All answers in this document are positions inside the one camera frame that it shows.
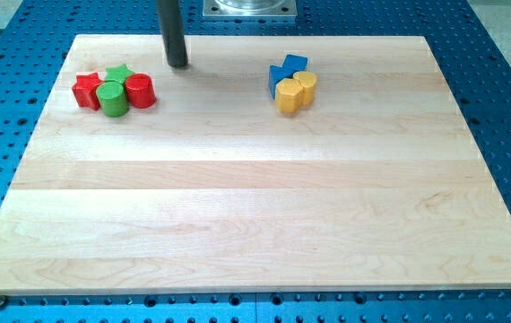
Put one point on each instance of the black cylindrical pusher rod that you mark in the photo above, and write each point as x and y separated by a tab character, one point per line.
172	31

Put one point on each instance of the green star block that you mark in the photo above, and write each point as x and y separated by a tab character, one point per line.
118	74

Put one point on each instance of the red star block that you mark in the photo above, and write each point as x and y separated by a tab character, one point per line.
84	90

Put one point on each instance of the red cylinder block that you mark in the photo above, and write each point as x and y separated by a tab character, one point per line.
140	91

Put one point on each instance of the green cylinder block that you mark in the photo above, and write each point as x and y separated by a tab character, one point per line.
112	99

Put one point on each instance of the blue cube block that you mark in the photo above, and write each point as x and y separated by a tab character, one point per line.
295	62

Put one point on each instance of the blue triangle block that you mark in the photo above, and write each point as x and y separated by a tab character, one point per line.
277	74

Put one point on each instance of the yellow hexagon block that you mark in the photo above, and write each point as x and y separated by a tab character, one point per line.
288	95

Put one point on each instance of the yellow heart block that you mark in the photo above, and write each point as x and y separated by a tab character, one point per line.
308	81

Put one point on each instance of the blue perforated metal table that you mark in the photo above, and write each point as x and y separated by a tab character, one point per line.
470	39

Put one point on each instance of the light wooden board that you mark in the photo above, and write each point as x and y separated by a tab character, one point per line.
378	184

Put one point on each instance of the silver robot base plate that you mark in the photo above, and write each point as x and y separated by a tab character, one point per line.
249	8

